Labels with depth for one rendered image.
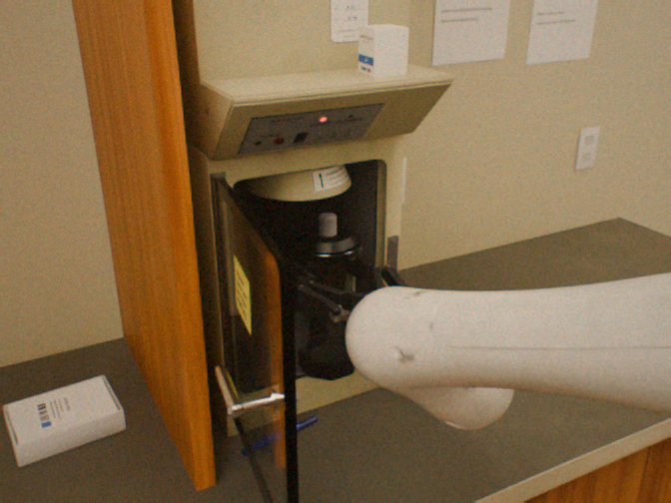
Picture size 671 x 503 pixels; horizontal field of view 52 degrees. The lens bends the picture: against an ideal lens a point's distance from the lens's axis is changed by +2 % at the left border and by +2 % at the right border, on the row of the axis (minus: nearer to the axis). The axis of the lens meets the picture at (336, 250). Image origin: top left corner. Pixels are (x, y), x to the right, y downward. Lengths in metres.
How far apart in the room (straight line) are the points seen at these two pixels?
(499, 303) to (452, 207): 1.16
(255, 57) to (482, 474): 0.69
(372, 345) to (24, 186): 0.84
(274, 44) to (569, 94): 1.13
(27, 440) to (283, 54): 0.69
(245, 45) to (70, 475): 0.68
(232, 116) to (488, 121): 1.03
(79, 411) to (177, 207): 0.48
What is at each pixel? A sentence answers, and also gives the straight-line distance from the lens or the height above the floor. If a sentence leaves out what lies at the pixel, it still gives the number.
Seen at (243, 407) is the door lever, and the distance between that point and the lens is 0.78.
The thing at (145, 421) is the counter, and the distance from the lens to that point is 1.22.
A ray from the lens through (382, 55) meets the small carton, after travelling 0.93.
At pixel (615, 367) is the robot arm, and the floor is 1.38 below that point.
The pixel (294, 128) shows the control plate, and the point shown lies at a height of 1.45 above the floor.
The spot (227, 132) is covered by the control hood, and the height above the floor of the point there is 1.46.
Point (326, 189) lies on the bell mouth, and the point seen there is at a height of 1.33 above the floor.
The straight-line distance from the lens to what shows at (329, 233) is 1.04.
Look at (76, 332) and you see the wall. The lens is 1.48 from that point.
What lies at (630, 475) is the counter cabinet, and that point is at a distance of 1.38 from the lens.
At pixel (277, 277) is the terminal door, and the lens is 0.67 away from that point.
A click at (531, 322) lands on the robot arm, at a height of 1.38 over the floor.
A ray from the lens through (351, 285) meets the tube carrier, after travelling 1.07.
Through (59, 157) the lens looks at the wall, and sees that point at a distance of 1.35.
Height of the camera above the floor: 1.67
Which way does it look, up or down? 24 degrees down
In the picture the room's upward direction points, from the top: straight up
